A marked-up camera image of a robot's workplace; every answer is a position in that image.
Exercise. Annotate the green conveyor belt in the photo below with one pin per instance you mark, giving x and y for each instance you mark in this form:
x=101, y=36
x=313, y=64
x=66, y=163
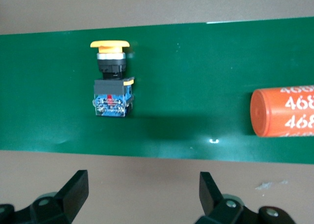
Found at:
x=184, y=86

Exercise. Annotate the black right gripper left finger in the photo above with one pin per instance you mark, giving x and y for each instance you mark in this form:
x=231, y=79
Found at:
x=73, y=199

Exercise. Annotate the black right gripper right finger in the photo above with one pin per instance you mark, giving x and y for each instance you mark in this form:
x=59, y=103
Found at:
x=211, y=197

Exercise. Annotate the orange cylinder with 4680 print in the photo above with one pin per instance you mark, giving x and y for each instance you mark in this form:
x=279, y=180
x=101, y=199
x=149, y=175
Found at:
x=282, y=111

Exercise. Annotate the yellow mushroom push button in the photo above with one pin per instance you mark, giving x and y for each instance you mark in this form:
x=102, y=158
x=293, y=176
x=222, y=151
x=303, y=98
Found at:
x=110, y=91

